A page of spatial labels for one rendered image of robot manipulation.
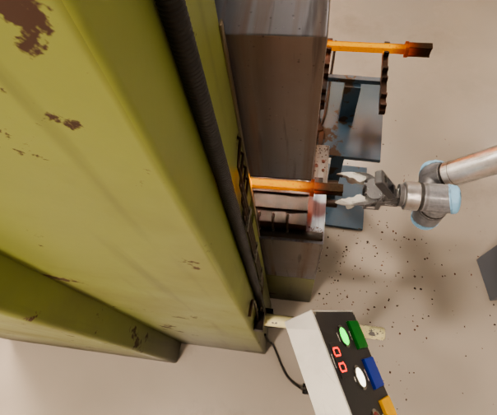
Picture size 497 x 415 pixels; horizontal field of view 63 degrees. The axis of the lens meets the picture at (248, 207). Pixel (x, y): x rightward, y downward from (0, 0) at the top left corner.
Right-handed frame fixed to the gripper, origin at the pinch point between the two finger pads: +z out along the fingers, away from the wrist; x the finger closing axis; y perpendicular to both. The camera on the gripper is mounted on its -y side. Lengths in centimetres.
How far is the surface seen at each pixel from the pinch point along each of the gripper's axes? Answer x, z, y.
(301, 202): -5.7, 11.2, 1.4
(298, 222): -12.4, 11.7, 2.4
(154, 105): -42, 23, -91
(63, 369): -65, 126, 101
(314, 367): -55, 5, -18
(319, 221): -8.8, 4.8, 8.9
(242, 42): -18, 21, -75
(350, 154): 29.0, -6.2, 25.9
